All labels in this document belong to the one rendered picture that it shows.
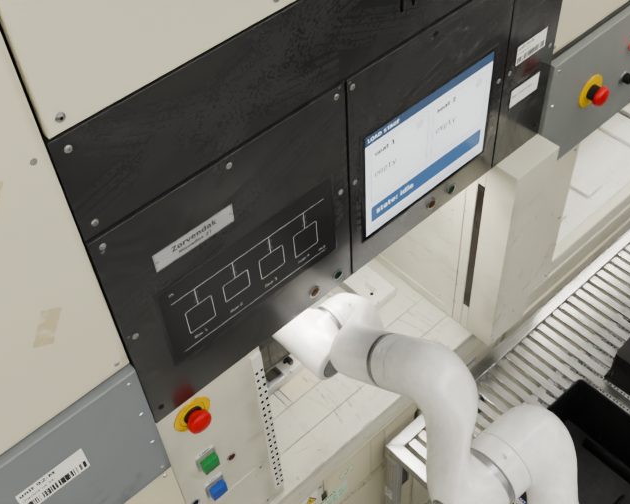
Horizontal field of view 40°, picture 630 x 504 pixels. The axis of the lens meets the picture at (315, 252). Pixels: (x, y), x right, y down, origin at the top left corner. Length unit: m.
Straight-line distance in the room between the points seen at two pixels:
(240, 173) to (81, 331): 0.27
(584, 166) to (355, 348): 1.21
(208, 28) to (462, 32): 0.48
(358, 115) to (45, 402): 0.55
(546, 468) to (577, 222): 1.08
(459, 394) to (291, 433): 0.71
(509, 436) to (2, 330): 0.70
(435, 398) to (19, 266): 0.60
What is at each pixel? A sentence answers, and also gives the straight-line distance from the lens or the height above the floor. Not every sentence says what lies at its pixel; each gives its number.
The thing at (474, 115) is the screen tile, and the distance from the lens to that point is 1.46.
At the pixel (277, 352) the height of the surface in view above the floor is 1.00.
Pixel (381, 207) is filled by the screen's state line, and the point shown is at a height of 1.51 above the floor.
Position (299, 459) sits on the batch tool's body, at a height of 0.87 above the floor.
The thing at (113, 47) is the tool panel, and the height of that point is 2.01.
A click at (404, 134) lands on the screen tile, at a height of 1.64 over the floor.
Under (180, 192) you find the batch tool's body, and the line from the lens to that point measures 1.04.
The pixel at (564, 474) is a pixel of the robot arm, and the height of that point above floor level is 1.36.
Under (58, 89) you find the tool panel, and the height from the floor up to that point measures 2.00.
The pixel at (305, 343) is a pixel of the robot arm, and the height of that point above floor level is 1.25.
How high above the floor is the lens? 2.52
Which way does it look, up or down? 49 degrees down
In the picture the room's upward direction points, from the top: 5 degrees counter-clockwise
